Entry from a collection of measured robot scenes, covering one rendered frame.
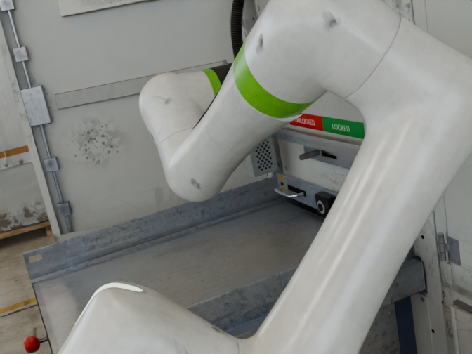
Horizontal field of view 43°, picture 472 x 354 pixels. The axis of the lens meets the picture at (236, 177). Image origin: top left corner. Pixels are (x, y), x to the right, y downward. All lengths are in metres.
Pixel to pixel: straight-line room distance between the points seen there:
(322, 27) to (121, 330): 0.36
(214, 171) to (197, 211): 0.66
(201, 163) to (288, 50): 0.32
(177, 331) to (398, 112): 0.32
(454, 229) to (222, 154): 0.42
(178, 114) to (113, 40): 0.68
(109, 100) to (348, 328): 1.17
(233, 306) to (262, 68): 0.49
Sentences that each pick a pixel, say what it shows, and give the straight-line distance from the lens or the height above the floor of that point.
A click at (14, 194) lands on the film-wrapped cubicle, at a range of 4.81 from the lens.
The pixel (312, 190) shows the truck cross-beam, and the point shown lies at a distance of 1.49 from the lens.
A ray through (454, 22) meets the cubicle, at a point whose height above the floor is 1.29.
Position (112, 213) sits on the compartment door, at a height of 0.88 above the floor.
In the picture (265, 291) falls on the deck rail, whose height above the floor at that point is 0.89.
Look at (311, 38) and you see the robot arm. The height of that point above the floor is 1.32.
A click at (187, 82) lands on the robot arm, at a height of 1.26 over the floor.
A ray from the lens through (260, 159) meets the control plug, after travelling 1.53.
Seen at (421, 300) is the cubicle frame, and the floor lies 0.76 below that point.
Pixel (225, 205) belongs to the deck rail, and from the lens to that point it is 1.61.
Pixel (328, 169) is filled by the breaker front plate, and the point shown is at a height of 0.97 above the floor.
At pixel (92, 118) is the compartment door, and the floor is 1.16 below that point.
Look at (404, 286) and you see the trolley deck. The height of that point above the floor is 0.82.
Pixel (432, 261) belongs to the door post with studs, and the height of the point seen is 0.86.
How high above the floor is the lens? 1.37
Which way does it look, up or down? 15 degrees down
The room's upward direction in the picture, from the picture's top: 11 degrees counter-clockwise
